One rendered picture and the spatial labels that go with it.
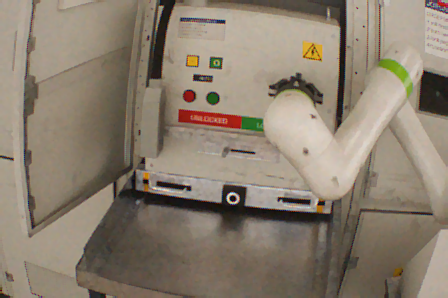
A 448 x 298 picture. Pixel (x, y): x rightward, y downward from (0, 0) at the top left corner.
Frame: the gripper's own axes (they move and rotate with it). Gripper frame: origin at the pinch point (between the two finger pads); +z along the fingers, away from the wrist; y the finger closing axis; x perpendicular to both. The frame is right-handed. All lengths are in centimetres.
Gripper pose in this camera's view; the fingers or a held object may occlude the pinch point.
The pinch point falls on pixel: (298, 81)
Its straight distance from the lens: 157.4
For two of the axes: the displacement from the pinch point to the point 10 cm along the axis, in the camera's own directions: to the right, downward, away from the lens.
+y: 9.9, 1.2, -1.2
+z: 1.5, -3.3, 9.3
